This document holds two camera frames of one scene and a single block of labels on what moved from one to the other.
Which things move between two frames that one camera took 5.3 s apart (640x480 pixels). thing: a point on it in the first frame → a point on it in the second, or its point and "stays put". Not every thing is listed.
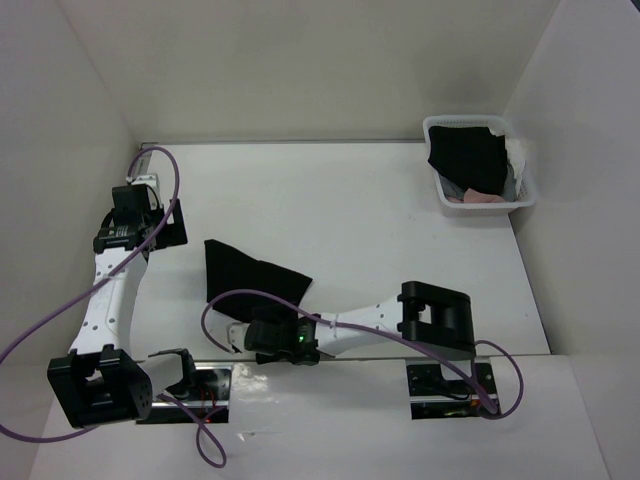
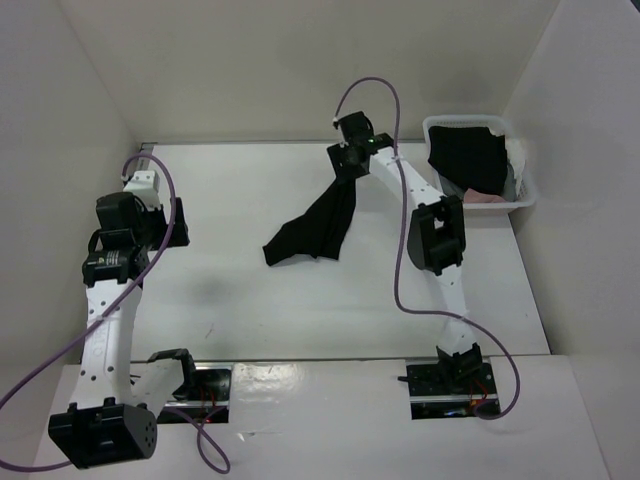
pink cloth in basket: [472, 196] stays put
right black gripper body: [286, 314] → [339, 155]
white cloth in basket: [514, 153] stays put
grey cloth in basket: [455, 192] stays put
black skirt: [227, 269] → [321, 231]
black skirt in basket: [471, 156] stays put
